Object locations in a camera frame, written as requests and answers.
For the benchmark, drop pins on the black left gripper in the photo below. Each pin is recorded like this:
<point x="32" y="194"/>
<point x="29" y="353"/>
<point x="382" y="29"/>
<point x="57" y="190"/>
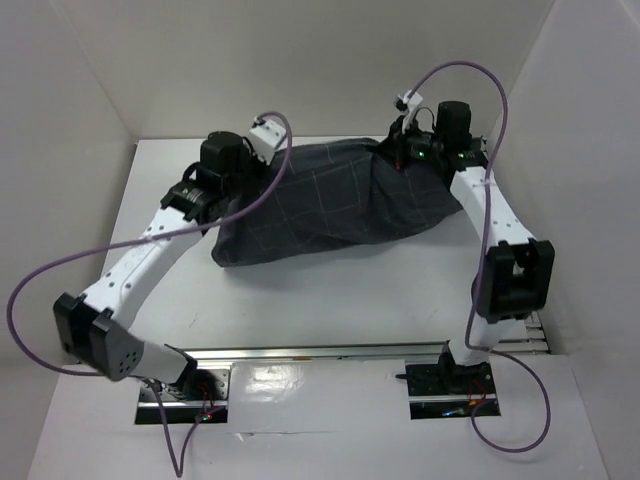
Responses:
<point x="261" y="166"/>

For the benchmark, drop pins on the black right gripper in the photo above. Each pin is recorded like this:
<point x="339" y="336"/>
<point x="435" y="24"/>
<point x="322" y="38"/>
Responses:
<point x="395" y="144"/>

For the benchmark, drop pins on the dark grey checked pillowcase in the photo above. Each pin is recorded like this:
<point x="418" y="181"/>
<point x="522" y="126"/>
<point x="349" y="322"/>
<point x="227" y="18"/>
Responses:
<point x="336" y="195"/>

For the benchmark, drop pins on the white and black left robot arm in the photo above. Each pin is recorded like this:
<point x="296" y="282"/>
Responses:
<point x="94" y="327"/>

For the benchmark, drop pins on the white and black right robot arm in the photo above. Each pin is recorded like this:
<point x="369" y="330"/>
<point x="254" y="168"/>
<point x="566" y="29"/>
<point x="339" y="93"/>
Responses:
<point x="513" y="279"/>

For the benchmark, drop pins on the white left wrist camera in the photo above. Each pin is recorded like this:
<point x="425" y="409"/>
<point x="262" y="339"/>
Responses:
<point x="266" y="136"/>

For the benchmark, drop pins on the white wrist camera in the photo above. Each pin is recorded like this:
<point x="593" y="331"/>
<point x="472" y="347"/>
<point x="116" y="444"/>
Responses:
<point x="408" y="105"/>
<point x="266" y="136"/>

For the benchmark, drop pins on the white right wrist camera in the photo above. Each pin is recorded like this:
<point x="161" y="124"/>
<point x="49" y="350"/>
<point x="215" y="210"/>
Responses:
<point x="408" y="105"/>

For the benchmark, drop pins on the aluminium frame rail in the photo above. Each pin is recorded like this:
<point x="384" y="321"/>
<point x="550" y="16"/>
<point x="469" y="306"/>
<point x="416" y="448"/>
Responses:
<point x="401" y="298"/>

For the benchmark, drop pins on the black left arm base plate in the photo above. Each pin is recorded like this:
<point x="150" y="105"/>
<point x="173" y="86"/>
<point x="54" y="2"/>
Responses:
<point x="206" y="400"/>

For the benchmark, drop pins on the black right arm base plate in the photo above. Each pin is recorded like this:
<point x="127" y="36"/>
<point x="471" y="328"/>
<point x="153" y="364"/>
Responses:
<point x="432" y="395"/>

